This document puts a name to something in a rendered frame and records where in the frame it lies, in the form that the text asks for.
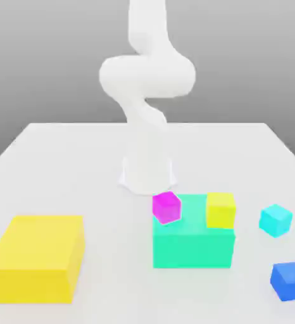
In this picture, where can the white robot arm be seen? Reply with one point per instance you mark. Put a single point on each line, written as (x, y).
(147, 76)

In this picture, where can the small magenta cube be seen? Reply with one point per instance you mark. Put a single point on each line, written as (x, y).
(166, 207)

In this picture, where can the small yellow cube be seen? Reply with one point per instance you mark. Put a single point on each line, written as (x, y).
(221, 210)

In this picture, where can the small cyan cube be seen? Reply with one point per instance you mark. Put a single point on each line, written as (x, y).
(275, 220)

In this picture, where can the small blue cube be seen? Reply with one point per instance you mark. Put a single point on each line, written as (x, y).
(290, 281)

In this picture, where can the large green box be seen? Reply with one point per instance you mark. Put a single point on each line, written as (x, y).
(191, 248)

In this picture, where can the large yellow box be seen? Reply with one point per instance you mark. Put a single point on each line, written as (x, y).
(31, 258)

